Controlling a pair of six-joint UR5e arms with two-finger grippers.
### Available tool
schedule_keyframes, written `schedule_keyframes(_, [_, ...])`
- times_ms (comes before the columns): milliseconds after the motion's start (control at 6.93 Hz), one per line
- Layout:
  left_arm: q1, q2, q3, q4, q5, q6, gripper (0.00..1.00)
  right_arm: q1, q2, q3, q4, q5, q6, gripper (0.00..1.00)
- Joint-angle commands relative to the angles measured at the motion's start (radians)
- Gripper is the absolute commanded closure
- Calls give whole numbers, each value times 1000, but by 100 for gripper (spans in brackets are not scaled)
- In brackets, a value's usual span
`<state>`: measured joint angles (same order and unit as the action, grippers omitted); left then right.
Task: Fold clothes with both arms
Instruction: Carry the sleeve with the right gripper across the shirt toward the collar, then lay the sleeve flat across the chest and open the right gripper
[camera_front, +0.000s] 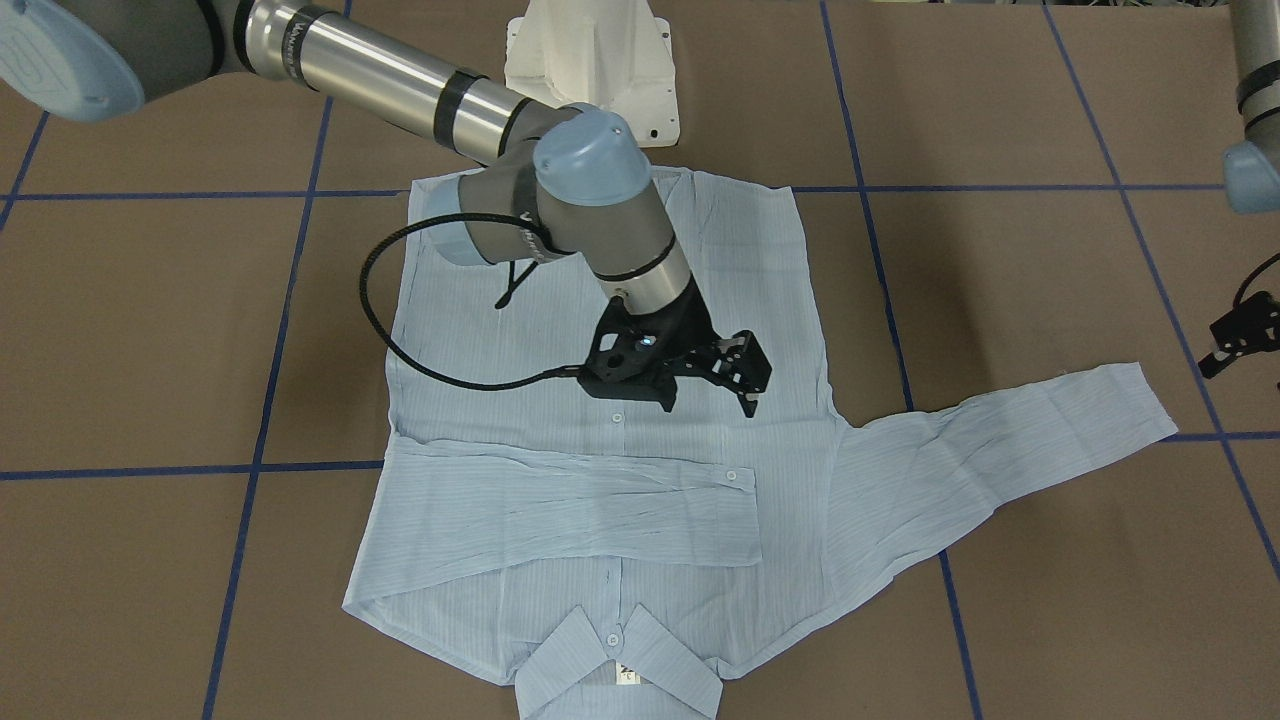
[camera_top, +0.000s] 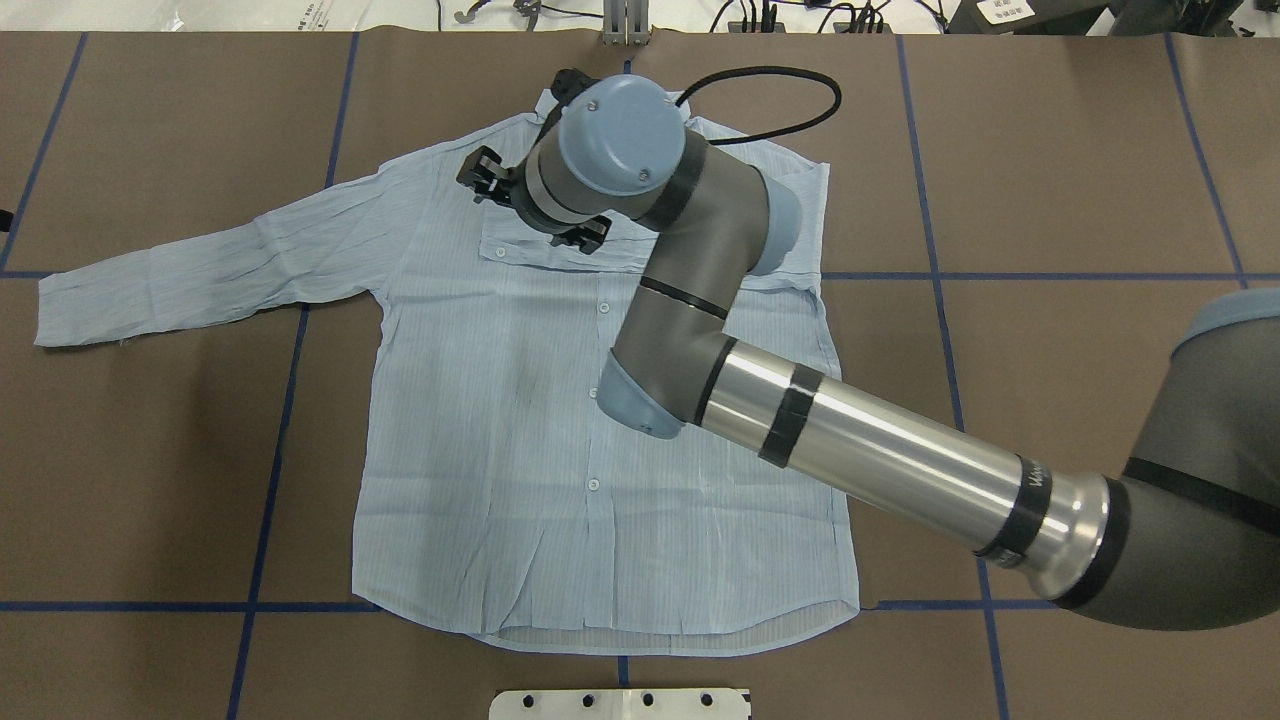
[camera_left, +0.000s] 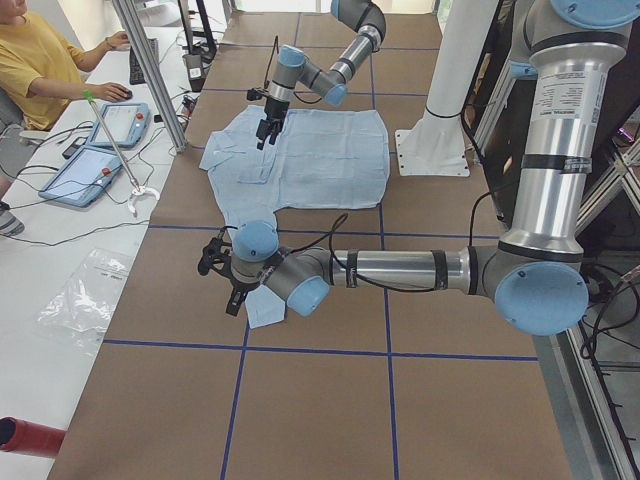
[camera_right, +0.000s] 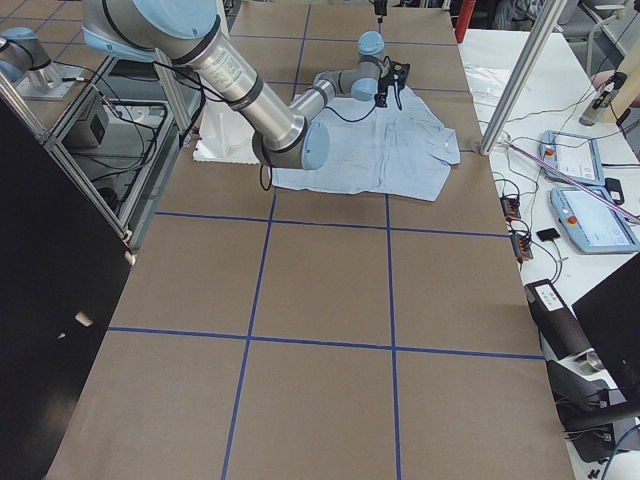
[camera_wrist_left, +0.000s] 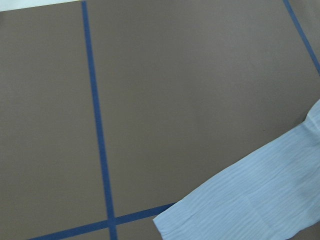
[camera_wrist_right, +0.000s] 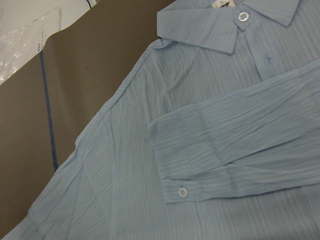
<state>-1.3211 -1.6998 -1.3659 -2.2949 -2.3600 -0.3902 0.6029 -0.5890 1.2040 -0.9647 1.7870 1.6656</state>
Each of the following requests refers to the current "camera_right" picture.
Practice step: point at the light blue button shirt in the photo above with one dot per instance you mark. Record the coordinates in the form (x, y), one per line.
(407, 152)

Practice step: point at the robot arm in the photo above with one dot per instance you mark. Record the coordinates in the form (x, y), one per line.
(189, 33)

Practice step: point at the spare robot base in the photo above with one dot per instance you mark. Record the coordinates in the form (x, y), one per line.
(30, 69)

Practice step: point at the red tube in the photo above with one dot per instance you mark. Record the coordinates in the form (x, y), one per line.
(465, 15)

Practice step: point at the clear plastic bag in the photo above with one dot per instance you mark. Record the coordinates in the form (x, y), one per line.
(486, 84)

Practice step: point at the orange circuit board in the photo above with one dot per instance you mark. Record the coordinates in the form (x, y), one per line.
(510, 207)
(521, 245)

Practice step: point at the upper teach pendant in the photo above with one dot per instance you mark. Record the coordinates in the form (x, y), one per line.
(577, 156)

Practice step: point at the teach pendant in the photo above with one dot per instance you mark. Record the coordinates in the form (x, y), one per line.
(577, 156)
(591, 225)

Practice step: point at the small black device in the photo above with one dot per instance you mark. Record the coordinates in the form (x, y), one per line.
(548, 235)

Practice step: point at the lower teach pendant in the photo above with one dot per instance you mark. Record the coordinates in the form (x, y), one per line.
(591, 225)

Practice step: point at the reacher grabber stick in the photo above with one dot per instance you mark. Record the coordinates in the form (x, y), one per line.
(608, 203)

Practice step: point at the black roll with label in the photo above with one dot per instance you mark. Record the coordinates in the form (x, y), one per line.
(555, 320)

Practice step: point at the grey control box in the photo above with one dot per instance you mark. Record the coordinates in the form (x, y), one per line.
(89, 129)

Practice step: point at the black monitor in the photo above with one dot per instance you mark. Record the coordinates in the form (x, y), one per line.
(608, 314)

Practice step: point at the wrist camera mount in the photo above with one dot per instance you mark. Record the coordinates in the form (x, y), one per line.
(398, 72)

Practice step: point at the aluminium frame post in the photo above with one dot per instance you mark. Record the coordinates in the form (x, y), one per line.
(527, 59)

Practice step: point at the white pedestal column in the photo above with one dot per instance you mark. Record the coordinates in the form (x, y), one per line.
(225, 136)

